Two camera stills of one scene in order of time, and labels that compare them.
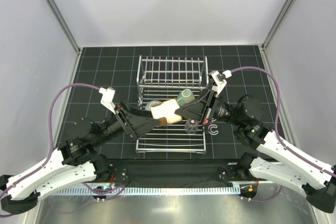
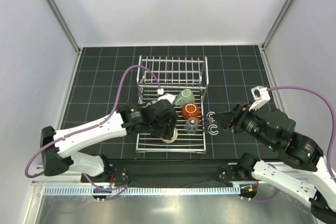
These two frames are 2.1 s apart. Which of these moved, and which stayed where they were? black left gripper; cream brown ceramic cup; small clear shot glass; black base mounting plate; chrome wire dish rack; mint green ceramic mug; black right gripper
Moved: cream brown ceramic cup; black right gripper; black left gripper
Stayed: mint green ceramic mug; small clear shot glass; black base mounting plate; chrome wire dish rack
